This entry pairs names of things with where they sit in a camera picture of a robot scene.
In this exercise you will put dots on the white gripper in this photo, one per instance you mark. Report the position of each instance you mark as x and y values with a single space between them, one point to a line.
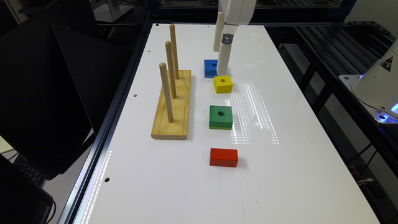
234 13

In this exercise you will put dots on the green square block with hole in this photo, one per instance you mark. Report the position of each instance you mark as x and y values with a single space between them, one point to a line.
221 117

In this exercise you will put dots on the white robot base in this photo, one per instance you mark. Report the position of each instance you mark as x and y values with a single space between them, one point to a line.
376 89

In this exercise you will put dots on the blue square block with hole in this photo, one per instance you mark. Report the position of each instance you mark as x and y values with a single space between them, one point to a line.
210 67

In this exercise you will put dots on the yellow square block with hole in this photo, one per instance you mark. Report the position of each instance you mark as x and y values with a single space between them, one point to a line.
223 84

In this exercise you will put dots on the red rectangular block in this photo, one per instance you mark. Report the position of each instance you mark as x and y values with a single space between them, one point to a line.
223 157

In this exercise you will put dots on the far wooden peg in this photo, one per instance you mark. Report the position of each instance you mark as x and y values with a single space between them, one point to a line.
174 50

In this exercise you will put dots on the wooden peg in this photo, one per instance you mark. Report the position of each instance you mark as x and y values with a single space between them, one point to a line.
166 90
174 50
168 47

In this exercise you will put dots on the middle wooden peg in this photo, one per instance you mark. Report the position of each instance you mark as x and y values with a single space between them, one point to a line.
168 47

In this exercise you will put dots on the near wooden peg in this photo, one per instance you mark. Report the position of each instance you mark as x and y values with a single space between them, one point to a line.
166 90

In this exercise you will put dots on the monitor stand in background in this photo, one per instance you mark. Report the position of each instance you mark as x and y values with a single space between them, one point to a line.
111 11

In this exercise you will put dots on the wooden peg base board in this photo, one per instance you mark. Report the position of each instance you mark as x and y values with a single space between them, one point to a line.
177 130

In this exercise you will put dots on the large black monitor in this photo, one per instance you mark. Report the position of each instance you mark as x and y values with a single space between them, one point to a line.
56 86

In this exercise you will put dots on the black keyboard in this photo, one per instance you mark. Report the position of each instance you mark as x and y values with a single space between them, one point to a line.
29 170

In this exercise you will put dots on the black aluminium frame rail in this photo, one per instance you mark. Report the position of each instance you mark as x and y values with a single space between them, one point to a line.
331 51

